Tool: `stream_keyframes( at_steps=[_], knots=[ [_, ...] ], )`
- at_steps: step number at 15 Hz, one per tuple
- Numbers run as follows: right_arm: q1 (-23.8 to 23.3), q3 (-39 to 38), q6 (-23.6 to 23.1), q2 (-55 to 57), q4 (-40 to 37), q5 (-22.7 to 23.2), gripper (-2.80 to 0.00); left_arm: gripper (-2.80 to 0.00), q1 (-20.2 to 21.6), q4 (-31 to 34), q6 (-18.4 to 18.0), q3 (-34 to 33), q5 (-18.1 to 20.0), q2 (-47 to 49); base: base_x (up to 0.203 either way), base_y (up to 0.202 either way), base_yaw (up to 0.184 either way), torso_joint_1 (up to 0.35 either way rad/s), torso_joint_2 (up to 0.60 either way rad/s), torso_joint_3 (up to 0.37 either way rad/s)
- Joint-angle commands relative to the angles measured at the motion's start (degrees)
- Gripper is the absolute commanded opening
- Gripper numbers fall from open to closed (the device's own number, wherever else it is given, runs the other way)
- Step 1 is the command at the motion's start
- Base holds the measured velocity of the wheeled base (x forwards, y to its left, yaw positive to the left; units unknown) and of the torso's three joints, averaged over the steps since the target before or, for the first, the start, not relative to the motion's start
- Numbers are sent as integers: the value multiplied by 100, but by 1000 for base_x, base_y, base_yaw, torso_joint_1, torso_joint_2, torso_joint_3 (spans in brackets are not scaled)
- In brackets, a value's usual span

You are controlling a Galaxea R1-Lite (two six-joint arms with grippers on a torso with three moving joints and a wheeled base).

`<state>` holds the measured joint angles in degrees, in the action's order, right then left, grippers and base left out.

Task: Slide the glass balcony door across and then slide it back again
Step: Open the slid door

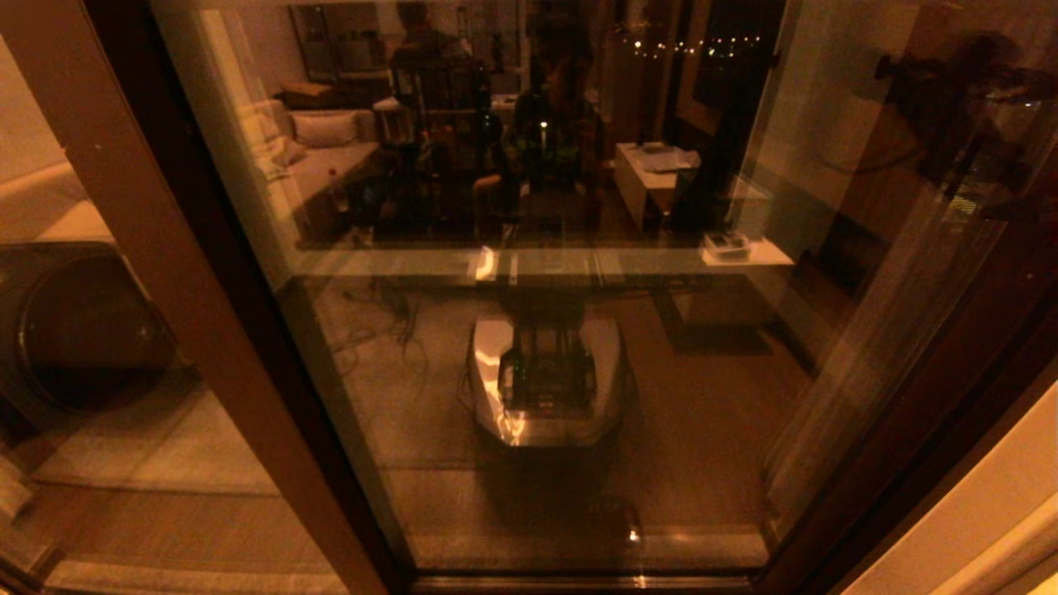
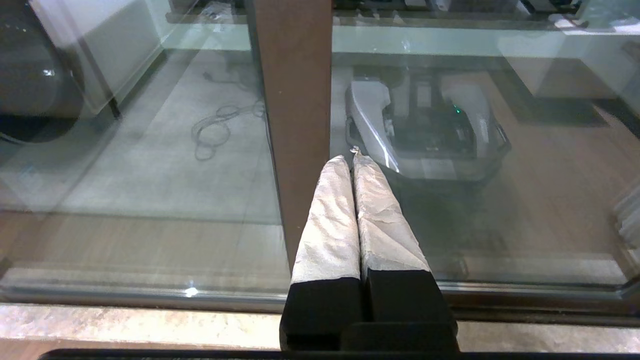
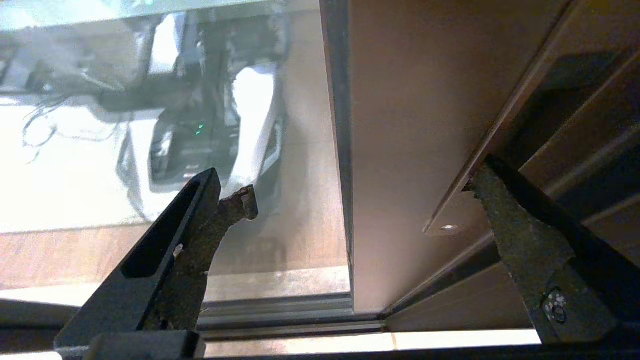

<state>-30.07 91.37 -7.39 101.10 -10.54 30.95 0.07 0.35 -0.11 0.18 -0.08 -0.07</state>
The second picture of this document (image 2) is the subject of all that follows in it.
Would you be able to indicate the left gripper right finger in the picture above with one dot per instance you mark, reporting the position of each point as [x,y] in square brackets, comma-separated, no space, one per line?
[385,235]

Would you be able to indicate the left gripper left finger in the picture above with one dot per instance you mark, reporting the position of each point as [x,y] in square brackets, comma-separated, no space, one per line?
[327,235]

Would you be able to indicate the brown framed glass balcony door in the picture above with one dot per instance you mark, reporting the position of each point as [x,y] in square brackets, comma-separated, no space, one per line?
[295,100]

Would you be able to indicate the fixed glass door panel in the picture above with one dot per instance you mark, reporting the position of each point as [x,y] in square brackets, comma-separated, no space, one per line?
[150,225]

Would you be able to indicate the metal door track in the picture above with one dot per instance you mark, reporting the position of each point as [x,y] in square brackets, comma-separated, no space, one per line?
[125,296]

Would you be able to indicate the white cabinet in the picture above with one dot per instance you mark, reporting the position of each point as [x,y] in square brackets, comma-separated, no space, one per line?
[125,45]

